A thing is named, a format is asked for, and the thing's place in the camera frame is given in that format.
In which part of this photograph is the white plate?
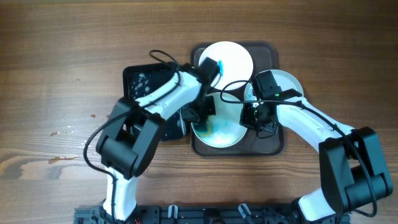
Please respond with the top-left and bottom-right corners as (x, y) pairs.
(192, 92), (247, 148)

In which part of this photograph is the light blue shallow plate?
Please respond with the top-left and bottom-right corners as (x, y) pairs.
(244, 69), (304, 101)

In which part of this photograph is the white plate stain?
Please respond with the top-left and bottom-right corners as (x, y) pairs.
(198, 41), (254, 90)

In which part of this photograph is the green yellow sponge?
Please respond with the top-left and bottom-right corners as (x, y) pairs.
(193, 115), (218, 137)

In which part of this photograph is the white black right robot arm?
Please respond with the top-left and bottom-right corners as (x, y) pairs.
(241, 70), (393, 223)

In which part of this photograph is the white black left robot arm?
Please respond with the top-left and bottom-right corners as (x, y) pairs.
(96, 59), (220, 223)

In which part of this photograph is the dark brown serving tray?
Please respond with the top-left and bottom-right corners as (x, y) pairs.
(190, 41), (285, 158)

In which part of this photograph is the black water tub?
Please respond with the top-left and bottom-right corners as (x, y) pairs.
(123, 63), (187, 141)

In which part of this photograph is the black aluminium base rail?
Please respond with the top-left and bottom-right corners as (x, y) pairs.
(73, 203), (351, 224)

